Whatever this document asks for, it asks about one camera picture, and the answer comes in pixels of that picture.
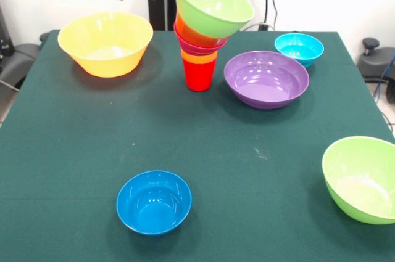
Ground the large orange plastic bowl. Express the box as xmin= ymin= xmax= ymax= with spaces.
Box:
xmin=57 ymin=11 xmax=154 ymax=78

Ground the red-orange plastic bowl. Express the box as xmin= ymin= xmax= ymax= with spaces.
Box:
xmin=174 ymin=10 xmax=230 ymax=49

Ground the green plastic bowl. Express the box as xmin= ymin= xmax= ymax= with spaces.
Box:
xmin=322 ymin=136 xmax=395 ymax=226
xmin=174 ymin=0 xmax=256 ymax=39

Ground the pink plastic bowl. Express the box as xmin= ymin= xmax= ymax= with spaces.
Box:
xmin=173 ymin=23 xmax=229 ymax=55

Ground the orange plastic cup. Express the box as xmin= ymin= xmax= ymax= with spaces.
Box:
xmin=180 ymin=49 xmax=219 ymax=65

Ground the red plastic cup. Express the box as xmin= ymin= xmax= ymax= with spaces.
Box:
xmin=182 ymin=58 xmax=218 ymax=92

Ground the purple plastic bowl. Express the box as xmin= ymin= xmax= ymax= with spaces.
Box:
xmin=223 ymin=51 xmax=310 ymax=110

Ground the cyan plastic bowl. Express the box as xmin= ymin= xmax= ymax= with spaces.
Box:
xmin=274 ymin=33 xmax=325 ymax=70

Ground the blue plastic bowl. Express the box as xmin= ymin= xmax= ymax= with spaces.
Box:
xmin=115 ymin=170 xmax=193 ymax=237

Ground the dark green tablecloth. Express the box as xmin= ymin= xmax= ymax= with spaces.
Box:
xmin=0 ymin=30 xmax=395 ymax=262

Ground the black pedestal foot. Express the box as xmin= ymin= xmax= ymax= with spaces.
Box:
xmin=357 ymin=37 xmax=395 ymax=104
xmin=0 ymin=32 xmax=50 ymax=90

